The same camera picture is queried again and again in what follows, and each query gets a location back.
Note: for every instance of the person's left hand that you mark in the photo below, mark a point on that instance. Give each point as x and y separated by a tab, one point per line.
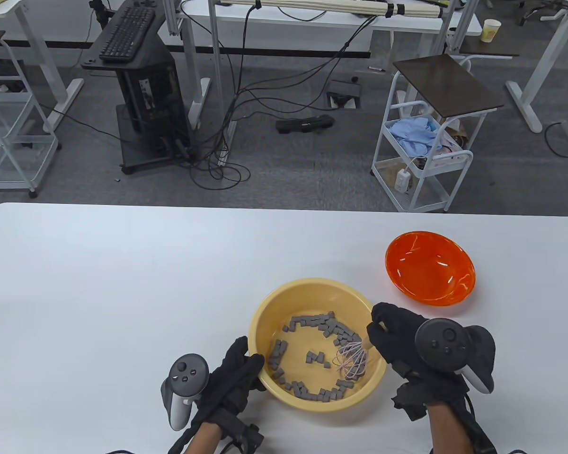
234	378

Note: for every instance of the person's right hand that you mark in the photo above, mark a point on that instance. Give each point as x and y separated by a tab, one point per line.
397	336

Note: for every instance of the grey handheld controller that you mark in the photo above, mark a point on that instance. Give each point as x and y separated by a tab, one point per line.
445	345
187	373

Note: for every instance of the orange plastic bowl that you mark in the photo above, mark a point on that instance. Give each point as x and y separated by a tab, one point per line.
430	269

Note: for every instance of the pile of grey toy blocks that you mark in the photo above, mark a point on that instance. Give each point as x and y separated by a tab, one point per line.
312	322

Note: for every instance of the yellow plastic basin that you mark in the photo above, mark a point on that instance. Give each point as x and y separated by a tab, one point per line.
284	302

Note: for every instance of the person's left forearm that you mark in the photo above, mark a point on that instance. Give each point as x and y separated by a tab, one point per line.
203	442

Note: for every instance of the person's right forearm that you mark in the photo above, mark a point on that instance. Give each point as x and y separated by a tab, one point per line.
449	430

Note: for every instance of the small white power strip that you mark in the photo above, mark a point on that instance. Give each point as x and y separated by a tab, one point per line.
402	181

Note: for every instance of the blue cloth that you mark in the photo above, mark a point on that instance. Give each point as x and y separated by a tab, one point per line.
412	135

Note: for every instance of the black power strip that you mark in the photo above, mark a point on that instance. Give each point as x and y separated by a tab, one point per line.
305	124

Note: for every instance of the long white power strip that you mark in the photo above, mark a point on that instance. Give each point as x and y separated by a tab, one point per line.
227	142

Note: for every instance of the floor socket box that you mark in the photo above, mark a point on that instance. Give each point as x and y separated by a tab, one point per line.
343	90

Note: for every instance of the black computer cart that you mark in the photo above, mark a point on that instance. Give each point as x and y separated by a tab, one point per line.
151	94

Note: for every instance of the brown side table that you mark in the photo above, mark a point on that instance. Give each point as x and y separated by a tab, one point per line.
483	47

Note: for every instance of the white desk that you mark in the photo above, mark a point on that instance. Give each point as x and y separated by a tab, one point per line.
407	23
551	52
66	94

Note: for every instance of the paper cup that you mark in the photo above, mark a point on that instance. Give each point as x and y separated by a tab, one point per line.
491	30

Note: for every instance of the office chair base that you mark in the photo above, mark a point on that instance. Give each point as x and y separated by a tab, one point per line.
549	18

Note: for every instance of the black keyboard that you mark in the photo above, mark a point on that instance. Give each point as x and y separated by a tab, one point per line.
128	33

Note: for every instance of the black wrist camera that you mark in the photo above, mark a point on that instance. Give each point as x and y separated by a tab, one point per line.
248	437
409	402

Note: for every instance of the aluminium frame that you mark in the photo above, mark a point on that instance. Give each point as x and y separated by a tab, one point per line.
172	19

